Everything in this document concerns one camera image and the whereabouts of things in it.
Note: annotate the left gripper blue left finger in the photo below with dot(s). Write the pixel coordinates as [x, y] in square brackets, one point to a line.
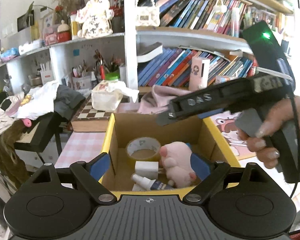
[87, 176]

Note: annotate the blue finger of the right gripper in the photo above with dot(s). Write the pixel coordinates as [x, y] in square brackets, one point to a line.
[210, 113]
[169, 117]

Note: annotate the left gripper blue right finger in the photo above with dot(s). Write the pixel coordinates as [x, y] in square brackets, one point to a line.
[211, 175]

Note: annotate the pink plush paw toy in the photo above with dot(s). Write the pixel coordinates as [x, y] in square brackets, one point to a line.
[176, 161]

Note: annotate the yellow tape roll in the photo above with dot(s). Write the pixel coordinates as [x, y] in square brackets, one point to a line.
[143, 149]

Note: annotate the white charger plug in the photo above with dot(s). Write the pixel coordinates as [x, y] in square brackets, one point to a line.
[148, 169]

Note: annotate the small staples box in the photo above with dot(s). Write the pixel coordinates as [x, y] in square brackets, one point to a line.
[137, 188]

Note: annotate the purple pink cloth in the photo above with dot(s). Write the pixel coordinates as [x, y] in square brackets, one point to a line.
[157, 100]

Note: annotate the pink checkered tablecloth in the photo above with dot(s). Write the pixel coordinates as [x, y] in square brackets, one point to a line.
[87, 145]

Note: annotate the pink cylinder device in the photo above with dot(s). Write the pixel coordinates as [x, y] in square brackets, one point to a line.
[199, 73]

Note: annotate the chessboard box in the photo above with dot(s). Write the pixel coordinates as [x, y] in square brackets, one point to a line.
[87, 119]

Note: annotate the white bookshelf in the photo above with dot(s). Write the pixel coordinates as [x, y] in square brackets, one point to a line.
[9, 9]

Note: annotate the white shirt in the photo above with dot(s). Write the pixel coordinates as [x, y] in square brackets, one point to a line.
[38, 102]

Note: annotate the white quilted handbag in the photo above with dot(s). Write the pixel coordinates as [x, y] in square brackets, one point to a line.
[147, 16]

